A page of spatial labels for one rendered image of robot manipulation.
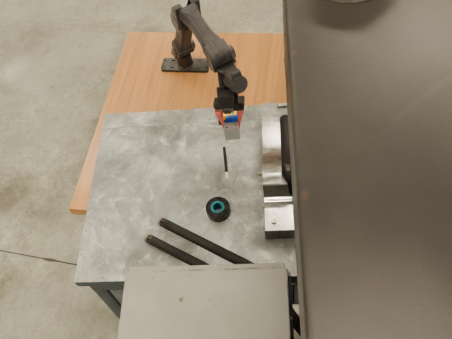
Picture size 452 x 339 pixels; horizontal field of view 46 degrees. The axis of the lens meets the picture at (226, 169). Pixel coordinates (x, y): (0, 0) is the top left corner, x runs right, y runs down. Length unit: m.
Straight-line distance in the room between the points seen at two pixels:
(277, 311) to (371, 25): 0.56
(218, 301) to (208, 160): 1.03
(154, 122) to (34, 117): 1.48
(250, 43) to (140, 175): 0.75
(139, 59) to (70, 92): 1.21
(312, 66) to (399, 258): 0.20
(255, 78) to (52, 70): 1.83
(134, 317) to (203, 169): 1.01
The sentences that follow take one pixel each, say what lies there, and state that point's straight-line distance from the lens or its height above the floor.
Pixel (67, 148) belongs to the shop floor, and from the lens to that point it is 3.20.
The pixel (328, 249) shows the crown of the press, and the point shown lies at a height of 2.00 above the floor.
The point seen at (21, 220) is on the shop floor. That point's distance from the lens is 3.05.
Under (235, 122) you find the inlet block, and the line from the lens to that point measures 1.81.
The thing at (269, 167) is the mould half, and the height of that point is 0.93.
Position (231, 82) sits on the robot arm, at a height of 1.16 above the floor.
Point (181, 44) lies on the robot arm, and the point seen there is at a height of 1.00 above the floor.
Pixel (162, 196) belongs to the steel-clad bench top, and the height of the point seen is 0.80.
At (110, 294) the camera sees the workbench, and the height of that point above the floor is 0.62.
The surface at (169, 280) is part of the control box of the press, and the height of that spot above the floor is 1.47.
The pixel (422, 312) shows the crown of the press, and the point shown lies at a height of 2.01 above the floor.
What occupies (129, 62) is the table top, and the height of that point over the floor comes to 0.80.
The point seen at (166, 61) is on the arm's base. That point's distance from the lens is 2.28.
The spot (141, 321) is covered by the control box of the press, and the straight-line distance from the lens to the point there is 0.98.
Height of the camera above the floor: 2.37
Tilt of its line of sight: 56 degrees down
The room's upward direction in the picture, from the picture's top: 12 degrees counter-clockwise
